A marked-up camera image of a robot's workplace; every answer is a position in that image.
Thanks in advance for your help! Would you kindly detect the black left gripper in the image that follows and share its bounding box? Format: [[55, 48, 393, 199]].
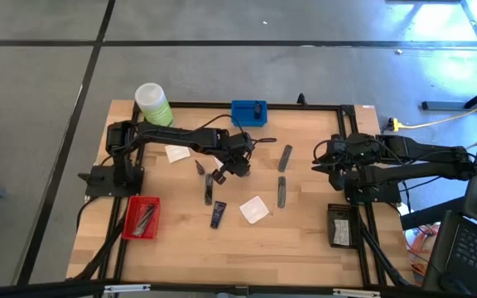
[[211, 132, 256, 186]]

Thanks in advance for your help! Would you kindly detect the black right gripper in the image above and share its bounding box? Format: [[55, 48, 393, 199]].
[[311, 132, 366, 191]]

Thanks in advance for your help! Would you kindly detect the dark blue squeeze tube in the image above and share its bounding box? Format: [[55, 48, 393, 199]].
[[210, 200, 228, 229]]

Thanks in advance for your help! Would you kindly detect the dark grey strip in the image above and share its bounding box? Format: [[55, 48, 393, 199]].
[[277, 144, 294, 173], [277, 175, 287, 209], [132, 204, 157, 238], [205, 172, 214, 207]]

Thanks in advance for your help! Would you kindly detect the white printed rectangular sachet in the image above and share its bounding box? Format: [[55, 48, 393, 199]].
[[332, 218, 350, 248]]

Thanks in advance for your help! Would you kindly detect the black plastic basket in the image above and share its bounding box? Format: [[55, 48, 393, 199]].
[[326, 202, 362, 249]]

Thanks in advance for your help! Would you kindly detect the blue plastic basket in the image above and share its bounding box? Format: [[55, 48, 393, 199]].
[[230, 99, 268, 128]]

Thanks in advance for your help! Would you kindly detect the green disinfecting wipes canister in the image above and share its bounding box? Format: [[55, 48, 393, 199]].
[[133, 82, 176, 127]]

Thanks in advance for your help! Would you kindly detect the red plastic basket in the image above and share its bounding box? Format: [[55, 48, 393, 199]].
[[121, 195, 161, 241]]

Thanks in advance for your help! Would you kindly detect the black support bar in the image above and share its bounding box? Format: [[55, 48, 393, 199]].
[[399, 196, 467, 231]]

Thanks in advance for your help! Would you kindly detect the black desk leg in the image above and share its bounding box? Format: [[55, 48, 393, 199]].
[[422, 77, 477, 112]]

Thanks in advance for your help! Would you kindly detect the black overhead beam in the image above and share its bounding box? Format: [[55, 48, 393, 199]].
[[0, 277, 477, 298]]

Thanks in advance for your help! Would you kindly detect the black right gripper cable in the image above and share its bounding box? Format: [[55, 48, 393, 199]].
[[312, 139, 335, 165]]

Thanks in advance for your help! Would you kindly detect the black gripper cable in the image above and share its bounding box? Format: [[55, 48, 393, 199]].
[[192, 114, 278, 146], [312, 139, 335, 165]]

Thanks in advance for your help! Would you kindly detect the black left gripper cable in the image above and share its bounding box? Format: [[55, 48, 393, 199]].
[[192, 114, 278, 146]]

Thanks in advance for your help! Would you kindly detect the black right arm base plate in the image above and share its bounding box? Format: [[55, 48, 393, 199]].
[[342, 170, 402, 204]]

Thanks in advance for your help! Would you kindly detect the black aluminium table frame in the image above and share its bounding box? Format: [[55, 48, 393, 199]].
[[96, 100, 390, 291]]

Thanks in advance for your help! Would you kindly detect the yellow extension cord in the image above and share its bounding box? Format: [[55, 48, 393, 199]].
[[389, 97, 477, 132]]

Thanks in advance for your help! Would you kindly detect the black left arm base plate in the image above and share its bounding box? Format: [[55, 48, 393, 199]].
[[77, 165, 145, 198]]

